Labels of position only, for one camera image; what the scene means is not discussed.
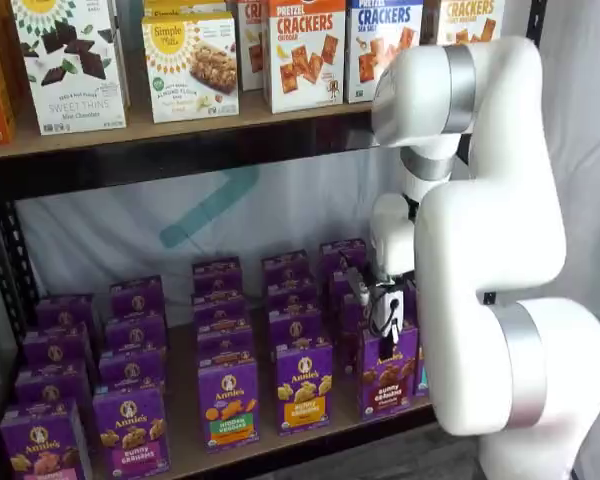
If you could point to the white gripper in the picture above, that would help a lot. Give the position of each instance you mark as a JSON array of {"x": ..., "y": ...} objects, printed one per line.
[{"x": 390, "y": 305}]

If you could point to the purple box brown patch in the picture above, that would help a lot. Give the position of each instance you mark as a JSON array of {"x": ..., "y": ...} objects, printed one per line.
[
  {"x": 340, "y": 287},
  {"x": 390, "y": 385},
  {"x": 352, "y": 325},
  {"x": 340, "y": 255}
]

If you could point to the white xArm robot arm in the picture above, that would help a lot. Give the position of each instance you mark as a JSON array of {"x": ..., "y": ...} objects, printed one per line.
[{"x": 505, "y": 200}]

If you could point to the purple box teal patch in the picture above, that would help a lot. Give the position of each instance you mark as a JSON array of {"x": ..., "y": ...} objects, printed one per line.
[{"x": 422, "y": 372}]

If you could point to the purple box orange patch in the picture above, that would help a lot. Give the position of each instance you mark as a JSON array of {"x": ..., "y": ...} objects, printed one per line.
[
  {"x": 290, "y": 295},
  {"x": 304, "y": 390},
  {"x": 286, "y": 265},
  {"x": 295, "y": 327}
]

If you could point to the purple box green patch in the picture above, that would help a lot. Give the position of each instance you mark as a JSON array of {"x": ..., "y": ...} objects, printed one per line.
[
  {"x": 224, "y": 330},
  {"x": 217, "y": 272},
  {"x": 228, "y": 405},
  {"x": 225, "y": 351},
  {"x": 220, "y": 306}
]

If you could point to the purple box magenta patch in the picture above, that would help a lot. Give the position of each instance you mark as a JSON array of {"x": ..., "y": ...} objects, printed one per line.
[
  {"x": 130, "y": 430},
  {"x": 135, "y": 332},
  {"x": 137, "y": 297},
  {"x": 130, "y": 367}
]

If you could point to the blue crackers sea salt box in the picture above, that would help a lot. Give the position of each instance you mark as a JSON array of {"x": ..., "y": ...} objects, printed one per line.
[{"x": 365, "y": 45}]

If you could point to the orange pretzel crackers cheddar box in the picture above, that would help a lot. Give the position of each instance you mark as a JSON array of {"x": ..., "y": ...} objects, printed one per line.
[
  {"x": 251, "y": 45},
  {"x": 305, "y": 55}
]

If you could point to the yellow crackers box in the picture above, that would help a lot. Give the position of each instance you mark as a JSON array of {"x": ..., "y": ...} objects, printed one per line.
[{"x": 470, "y": 20}]

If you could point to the yellow almond flour bars box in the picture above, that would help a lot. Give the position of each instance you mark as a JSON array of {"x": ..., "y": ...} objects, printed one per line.
[
  {"x": 185, "y": 7},
  {"x": 190, "y": 70}
]

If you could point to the white Sweet Thins box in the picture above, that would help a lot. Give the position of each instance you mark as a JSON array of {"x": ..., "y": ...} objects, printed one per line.
[
  {"x": 70, "y": 65},
  {"x": 121, "y": 60}
]

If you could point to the black metal shelf frame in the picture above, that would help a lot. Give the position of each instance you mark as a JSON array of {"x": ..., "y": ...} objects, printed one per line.
[{"x": 180, "y": 160}]

